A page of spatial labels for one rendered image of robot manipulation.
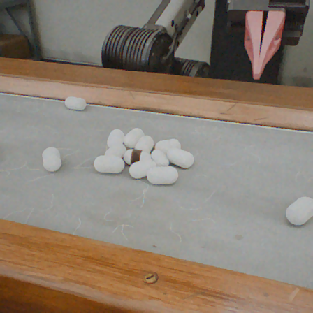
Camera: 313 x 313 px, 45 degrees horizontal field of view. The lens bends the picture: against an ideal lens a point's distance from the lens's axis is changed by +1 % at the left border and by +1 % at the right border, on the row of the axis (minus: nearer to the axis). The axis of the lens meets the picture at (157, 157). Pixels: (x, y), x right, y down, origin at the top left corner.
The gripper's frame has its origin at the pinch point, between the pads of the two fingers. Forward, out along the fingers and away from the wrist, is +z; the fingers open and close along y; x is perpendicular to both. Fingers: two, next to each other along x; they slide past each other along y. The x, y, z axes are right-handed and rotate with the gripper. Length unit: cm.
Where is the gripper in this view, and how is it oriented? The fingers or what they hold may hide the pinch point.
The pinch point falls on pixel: (257, 70)
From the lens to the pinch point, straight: 51.1
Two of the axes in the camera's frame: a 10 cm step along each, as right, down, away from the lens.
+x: 1.9, 3.4, 9.2
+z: -2.1, 9.3, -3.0
